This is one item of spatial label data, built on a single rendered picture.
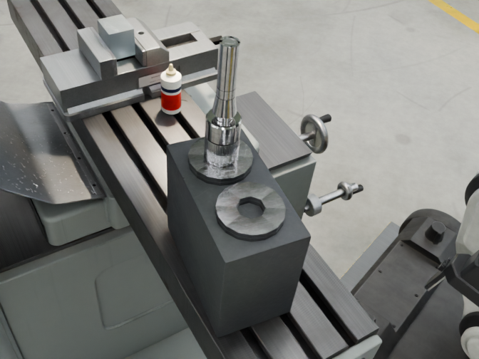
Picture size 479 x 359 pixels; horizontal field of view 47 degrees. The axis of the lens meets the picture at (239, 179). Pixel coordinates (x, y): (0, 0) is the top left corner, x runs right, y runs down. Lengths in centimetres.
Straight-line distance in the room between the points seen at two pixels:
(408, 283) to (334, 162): 118
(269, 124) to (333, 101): 141
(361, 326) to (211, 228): 30
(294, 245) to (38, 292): 69
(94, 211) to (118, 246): 13
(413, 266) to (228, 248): 84
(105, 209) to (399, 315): 70
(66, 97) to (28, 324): 52
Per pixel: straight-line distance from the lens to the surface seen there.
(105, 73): 112
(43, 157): 116
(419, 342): 136
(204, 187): 74
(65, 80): 113
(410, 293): 140
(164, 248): 91
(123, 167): 103
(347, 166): 250
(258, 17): 342
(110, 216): 114
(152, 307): 152
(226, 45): 65
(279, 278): 75
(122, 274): 134
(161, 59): 115
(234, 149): 73
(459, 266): 90
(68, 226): 114
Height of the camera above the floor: 169
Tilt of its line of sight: 46 degrees down
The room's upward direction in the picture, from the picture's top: 7 degrees clockwise
